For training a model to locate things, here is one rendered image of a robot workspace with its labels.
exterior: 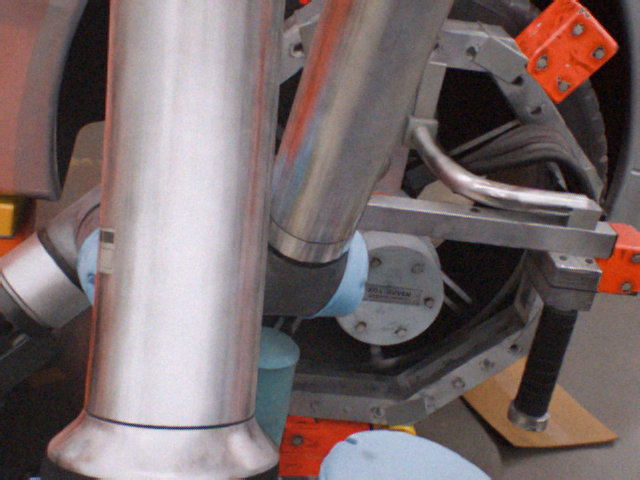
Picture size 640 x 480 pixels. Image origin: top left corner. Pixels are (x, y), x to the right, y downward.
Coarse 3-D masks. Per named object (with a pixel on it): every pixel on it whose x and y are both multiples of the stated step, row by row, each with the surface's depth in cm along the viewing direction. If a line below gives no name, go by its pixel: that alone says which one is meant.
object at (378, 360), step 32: (480, 128) 140; (512, 128) 139; (416, 160) 141; (448, 256) 165; (480, 256) 157; (512, 256) 148; (448, 288) 158; (480, 288) 152; (512, 288) 147; (320, 320) 160; (448, 320) 152; (480, 320) 149; (320, 352) 152; (352, 352) 153; (384, 352) 152; (416, 352) 150
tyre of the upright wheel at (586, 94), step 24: (288, 0) 126; (312, 0) 126; (456, 0) 128; (480, 0) 129; (504, 0) 129; (504, 24) 130; (528, 24) 130; (576, 96) 135; (576, 120) 137; (600, 120) 138; (600, 144) 139; (600, 168) 140; (312, 384) 151
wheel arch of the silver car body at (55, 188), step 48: (96, 0) 169; (528, 0) 177; (576, 0) 168; (624, 0) 146; (96, 48) 172; (624, 48) 151; (48, 96) 143; (96, 96) 176; (480, 96) 183; (624, 96) 155; (48, 144) 146; (624, 144) 156
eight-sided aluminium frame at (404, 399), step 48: (288, 48) 120; (480, 48) 122; (528, 96) 126; (576, 144) 129; (528, 288) 142; (480, 336) 145; (528, 336) 140; (336, 384) 146; (384, 384) 147; (432, 384) 143
